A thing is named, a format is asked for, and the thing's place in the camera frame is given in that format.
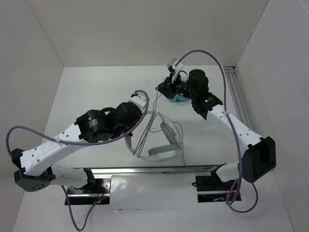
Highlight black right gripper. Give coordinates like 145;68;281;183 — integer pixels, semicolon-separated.
156;72;197;100

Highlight grey headphone cable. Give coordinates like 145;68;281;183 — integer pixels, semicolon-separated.
133;88;191;170

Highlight grey white headphones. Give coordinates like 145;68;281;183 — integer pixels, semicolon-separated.
125;112;183;162

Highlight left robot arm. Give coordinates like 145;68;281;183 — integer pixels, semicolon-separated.
11;101;148;193

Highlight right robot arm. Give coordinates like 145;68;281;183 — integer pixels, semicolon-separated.
156;69;276;189

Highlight teal white headphones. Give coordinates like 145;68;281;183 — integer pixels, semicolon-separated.
169;71;188;103

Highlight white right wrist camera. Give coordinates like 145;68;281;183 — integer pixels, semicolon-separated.
167;58;183;83

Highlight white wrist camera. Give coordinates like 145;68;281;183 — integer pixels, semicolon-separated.
167;58;183;83
129;93;149;113

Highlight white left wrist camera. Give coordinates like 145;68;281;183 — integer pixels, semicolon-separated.
129;93;149;113

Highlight aluminium side rail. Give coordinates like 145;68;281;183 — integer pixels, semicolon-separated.
224;66;252;129

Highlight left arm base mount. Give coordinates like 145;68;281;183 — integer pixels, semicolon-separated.
67;168;112;205

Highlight aluminium front rail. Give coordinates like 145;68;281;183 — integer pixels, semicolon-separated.
90;165;222;178

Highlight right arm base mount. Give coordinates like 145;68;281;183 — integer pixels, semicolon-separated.
191;166;234;203

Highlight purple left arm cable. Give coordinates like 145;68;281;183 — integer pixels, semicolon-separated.
5;90;150;231

